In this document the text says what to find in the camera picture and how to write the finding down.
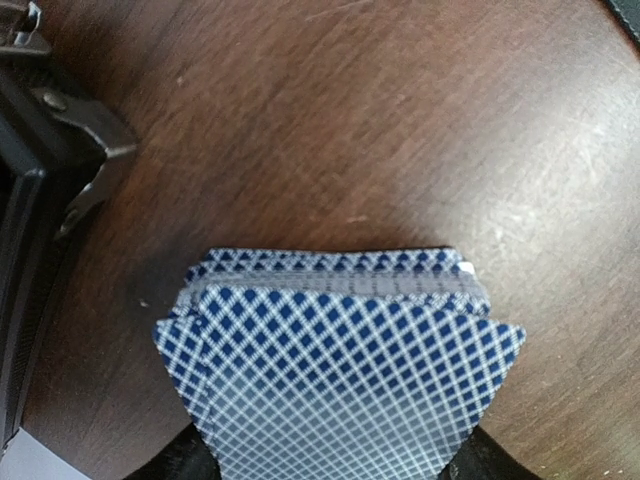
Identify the grey card deck box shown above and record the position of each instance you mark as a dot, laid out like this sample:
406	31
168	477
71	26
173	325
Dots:
318	365

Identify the black poker set case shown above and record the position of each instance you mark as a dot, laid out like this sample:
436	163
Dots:
63	155

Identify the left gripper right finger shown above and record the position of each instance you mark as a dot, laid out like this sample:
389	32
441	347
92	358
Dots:
482	458

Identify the round black poker mat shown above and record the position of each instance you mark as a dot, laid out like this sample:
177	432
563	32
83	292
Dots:
627	13

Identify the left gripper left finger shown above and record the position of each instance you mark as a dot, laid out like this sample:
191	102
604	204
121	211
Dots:
186	457

